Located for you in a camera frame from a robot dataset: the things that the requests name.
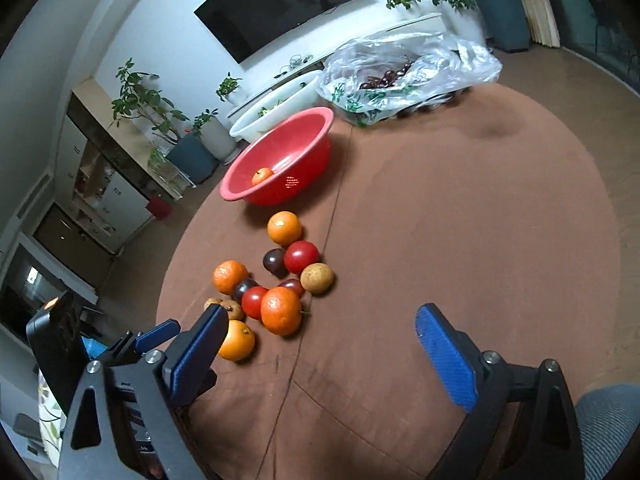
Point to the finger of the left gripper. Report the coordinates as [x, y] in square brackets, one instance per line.
[144, 342]

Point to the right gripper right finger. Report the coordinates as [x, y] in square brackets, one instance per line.
[544, 442]

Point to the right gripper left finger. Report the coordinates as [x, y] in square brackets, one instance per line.
[127, 417]

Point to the dark red grape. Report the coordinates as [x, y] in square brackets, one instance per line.
[295, 285]

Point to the small orange mandarin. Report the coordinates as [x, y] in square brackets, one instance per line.
[260, 175]

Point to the large yellow orange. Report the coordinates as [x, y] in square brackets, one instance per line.
[239, 342]

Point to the brown pear-like fruit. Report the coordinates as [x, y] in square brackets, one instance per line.
[233, 309]

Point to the orange tangerine left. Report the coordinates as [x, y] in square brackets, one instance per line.
[228, 275]

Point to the red tomato front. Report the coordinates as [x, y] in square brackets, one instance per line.
[252, 301]

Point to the red tomato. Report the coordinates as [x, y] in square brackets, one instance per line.
[252, 301]
[299, 255]

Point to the dark plum left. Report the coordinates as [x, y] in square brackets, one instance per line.
[241, 288]

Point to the dark plum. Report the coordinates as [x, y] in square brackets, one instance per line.
[241, 288]
[273, 262]

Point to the small red bin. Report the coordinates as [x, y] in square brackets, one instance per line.
[159, 209]

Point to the large orange tangerine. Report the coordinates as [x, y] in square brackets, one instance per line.
[281, 311]

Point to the dark plum right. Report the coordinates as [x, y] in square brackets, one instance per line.
[273, 262]

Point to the red tomato back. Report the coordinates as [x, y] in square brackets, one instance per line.
[299, 255]

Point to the orange back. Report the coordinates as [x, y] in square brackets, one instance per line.
[284, 228]

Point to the tall plant blue pot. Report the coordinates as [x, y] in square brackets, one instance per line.
[176, 138]

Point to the plant in white pot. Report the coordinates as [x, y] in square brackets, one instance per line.
[214, 136]

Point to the red plastic basin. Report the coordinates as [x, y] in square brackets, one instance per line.
[298, 150]

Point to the small plant on cabinet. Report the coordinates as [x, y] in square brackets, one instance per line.
[231, 91]

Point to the white basin with greens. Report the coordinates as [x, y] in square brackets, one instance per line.
[296, 95]

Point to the dark cherries in bag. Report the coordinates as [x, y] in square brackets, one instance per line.
[387, 80]

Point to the clear plastic bag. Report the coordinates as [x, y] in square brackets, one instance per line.
[443, 66]

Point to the large plant right blue pot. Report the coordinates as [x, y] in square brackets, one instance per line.
[507, 24]

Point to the white tv cabinet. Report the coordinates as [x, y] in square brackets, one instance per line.
[424, 23]

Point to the bushy plant white pot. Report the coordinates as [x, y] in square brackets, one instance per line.
[460, 17]

